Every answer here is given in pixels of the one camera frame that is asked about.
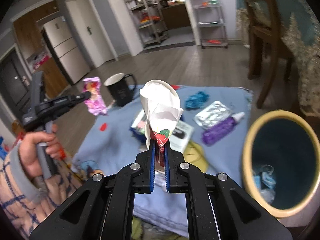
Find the pink snack wrapper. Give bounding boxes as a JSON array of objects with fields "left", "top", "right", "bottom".
[{"left": 82, "top": 76, "right": 107, "bottom": 116}]

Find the blue face mask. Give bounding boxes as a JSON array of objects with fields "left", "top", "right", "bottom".
[{"left": 253, "top": 165, "right": 276, "bottom": 190}]

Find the white medicine box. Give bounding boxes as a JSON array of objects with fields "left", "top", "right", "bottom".
[{"left": 130, "top": 109, "right": 194, "bottom": 153}]

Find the crushed white paper cup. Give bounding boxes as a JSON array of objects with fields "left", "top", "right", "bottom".
[{"left": 139, "top": 80, "right": 183, "bottom": 173}]

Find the clear plastic bag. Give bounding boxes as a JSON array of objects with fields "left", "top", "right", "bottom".
[{"left": 259, "top": 188, "right": 276, "bottom": 204}]

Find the plaid pink sleeve forearm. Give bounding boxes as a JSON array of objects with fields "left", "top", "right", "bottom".
[{"left": 1, "top": 144, "right": 81, "bottom": 239}]

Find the yellow-rimmed teal trash bin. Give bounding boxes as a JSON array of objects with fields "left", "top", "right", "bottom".
[{"left": 242, "top": 110, "right": 319, "bottom": 218}]

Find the person's left hand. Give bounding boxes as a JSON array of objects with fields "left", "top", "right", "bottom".
[{"left": 18, "top": 124, "right": 61, "bottom": 180}]

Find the black mug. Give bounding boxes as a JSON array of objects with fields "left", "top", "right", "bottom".
[{"left": 104, "top": 73, "right": 137, "bottom": 107}]

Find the white refrigerator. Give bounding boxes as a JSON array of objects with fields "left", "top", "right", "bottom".
[{"left": 42, "top": 16, "right": 90, "bottom": 84}]

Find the white door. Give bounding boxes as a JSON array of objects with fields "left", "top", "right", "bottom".
[{"left": 65, "top": 0, "right": 118, "bottom": 68}]

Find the purple spray bottle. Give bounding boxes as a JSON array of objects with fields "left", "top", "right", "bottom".
[{"left": 202, "top": 112, "right": 245, "bottom": 146}]

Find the light blue cartoon cushion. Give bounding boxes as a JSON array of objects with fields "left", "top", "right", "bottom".
[{"left": 72, "top": 86, "right": 253, "bottom": 237}]

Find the silver blister pack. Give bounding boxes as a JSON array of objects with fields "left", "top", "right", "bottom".
[{"left": 194, "top": 101, "right": 233, "bottom": 129}]

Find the crumpled blue glove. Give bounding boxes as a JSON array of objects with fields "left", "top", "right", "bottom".
[{"left": 184, "top": 91, "right": 209, "bottom": 110}]

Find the metal shelving rack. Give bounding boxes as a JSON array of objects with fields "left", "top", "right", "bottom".
[{"left": 124, "top": 0, "right": 168, "bottom": 47}]

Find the grey wheeled cart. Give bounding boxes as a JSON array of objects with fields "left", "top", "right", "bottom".
[{"left": 191, "top": 0, "right": 228, "bottom": 48}]

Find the wooden chair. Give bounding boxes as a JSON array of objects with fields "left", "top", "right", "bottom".
[{"left": 244, "top": 0, "right": 294, "bottom": 108}]

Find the teal lace tablecloth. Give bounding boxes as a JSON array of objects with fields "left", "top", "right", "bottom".
[{"left": 235, "top": 0, "right": 320, "bottom": 118}]

